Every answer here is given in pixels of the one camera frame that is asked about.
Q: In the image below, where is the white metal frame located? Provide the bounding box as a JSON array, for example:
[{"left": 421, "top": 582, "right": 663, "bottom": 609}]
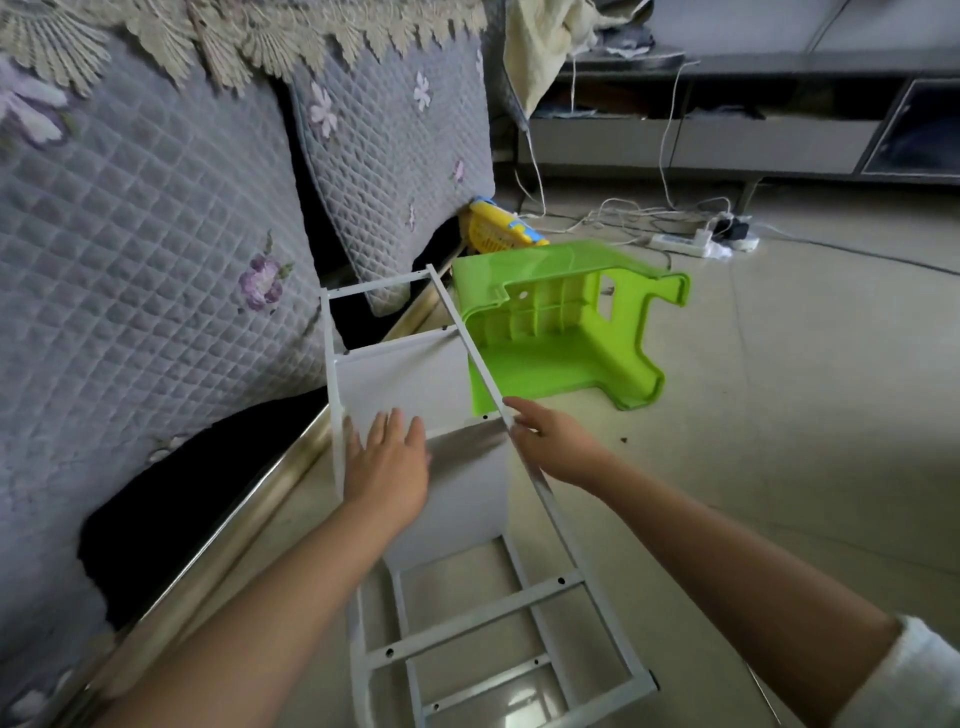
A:
[
  {"left": 319, "top": 267, "right": 659, "bottom": 728},
  {"left": 393, "top": 540, "right": 617, "bottom": 728}
]

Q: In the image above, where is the yellow plastic basket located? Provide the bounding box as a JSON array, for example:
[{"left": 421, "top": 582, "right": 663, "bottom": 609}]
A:
[{"left": 462, "top": 198, "right": 551, "bottom": 255}]

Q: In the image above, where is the person's white shirt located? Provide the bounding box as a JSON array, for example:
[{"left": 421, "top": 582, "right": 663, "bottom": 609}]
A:
[{"left": 832, "top": 615, "right": 960, "bottom": 728}]

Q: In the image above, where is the chrome metal base rail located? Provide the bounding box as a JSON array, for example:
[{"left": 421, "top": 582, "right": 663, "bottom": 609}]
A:
[{"left": 60, "top": 277, "right": 459, "bottom": 728}]

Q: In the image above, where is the long white power strip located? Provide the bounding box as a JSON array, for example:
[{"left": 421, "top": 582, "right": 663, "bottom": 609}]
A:
[{"left": 646, "top": 225, "right": 716, "bottom": 258}]

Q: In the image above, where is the grey marble TV cabinet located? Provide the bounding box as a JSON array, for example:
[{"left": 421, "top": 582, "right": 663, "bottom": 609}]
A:
[{"left": 517, "top": 0, "right": 960, "bottom": 212}]

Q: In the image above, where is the pile of pale cloth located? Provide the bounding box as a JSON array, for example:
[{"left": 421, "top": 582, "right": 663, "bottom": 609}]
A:
[{"left": 502, "top": 0, "right": 602, "bottom": 119}]

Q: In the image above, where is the person's left hand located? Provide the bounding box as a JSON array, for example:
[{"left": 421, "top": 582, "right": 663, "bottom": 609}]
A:
[{"left": 342, "top": 408, "right": 434, "bottom": 534}]

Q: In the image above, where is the person's right hand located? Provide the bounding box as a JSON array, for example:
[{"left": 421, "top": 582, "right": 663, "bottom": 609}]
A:
[{"left": 502, "top": 396, "right": 617, "bottom": 494}]

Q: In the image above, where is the person's left forearm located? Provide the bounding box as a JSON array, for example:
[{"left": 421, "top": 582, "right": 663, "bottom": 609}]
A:
[{"left": 97, "top": 502, "right": 407, "bottom": 728}]

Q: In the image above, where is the person's right forearm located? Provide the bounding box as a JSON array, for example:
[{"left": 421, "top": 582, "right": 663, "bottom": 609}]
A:
[{"left": 588, "top": 457, "right": 902, "bottom": 722}]

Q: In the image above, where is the long dark cable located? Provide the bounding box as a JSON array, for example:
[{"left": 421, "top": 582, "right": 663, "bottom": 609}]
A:
[{"left": 757, "top": 225, "right": 960, "bottom": 276}]

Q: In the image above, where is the white wooden board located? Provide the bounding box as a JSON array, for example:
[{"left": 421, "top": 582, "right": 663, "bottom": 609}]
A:
[
  {"left": 330, "top": 330, "right": 485, "bottom": 447},
  {"left": 382, "top": 420, "right": 521, "bottom": 573}
]

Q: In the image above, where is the tangle of white cables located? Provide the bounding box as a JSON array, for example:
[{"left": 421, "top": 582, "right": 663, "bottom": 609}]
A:
[{"left": 517, "top": 52, "right": 752, "bottom": 264}]

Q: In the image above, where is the green plastic stool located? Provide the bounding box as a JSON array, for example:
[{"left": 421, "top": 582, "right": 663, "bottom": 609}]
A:
[{"left": 450, "top": 240, "right": 695, "bottom": 417}]

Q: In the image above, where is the grey textured furniture cover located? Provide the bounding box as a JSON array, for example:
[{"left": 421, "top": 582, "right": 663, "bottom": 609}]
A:
[{"left": 0, "top": 0, "right": 497, "bottom": 728}]

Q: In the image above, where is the white power strip with plugs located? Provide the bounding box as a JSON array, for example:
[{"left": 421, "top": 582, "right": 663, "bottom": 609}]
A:
[{"left": 711, "top": 213, "right": 761, "bottom": 251}]

